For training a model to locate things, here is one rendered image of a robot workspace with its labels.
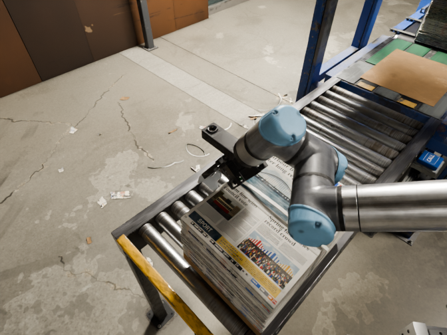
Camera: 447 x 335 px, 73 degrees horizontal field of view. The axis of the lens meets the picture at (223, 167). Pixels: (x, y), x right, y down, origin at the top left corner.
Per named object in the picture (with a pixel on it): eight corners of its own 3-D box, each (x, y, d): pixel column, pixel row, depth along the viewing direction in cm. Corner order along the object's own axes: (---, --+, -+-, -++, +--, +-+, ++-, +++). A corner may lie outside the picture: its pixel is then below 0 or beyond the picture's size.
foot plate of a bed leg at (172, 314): (158, 335, 148) (157, 334, 147) (141, 313, 155) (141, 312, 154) (179, 314, 155) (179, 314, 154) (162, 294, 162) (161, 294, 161)
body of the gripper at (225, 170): (229, 191, 75) (252, 178, 65) (209, 163, 76) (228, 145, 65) (250, 175, 79) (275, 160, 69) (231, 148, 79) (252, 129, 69)
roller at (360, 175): (371, 193, 113) (376, 185, 110) (272, 135, 136) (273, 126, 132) (377, 186, 116) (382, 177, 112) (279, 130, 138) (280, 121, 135)
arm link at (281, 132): (306, 151, 53) (265, 125, 51) (273, 169, 62) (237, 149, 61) (316, 117, 56) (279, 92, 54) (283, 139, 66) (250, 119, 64)
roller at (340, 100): (412, 143, 132) (418, 135, 129) (320, 100, 155) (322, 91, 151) (417, 138, 135) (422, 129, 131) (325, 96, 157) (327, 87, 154)
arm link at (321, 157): (321, 209, 60) (276, 182, 57) (322, 168, 67) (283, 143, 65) (352, 190, 54) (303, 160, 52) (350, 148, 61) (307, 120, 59)
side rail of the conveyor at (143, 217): (128, 260, 103) (118, 242, 94) (119, 250, 105) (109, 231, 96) (335, 98, 168) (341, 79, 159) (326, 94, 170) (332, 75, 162)
